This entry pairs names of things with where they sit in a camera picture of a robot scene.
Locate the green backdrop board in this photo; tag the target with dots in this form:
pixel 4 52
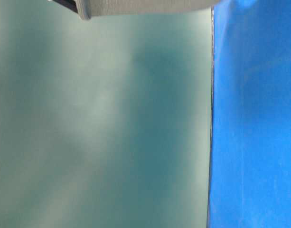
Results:
pixel 103 123

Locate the blue table cloth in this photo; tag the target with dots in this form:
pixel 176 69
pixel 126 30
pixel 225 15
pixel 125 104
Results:
pixel 250 168

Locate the large grey towel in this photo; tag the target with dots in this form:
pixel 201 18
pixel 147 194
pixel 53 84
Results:
pixel 95 8

